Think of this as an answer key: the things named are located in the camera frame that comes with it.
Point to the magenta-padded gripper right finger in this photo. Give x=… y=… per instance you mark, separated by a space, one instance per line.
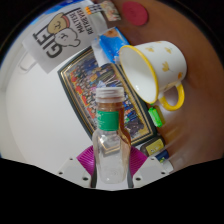
x=151 y=170

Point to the clear plastic bottle green label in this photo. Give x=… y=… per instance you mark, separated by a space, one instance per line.
x=111 y=150

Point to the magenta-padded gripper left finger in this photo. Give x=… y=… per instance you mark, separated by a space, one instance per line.
x=72 y=170

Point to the white mug yellow rim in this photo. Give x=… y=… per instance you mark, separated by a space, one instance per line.
x=163 y=63

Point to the white paper gift bag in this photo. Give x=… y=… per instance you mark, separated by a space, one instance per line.
x=60 y=36

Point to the framed group photo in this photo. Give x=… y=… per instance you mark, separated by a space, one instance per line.
x=83 y=86

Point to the flat round red coaster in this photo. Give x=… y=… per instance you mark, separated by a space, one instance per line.
x=135 y=13

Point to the small green packet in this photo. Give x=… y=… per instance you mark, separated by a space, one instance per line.
x=154 y=117

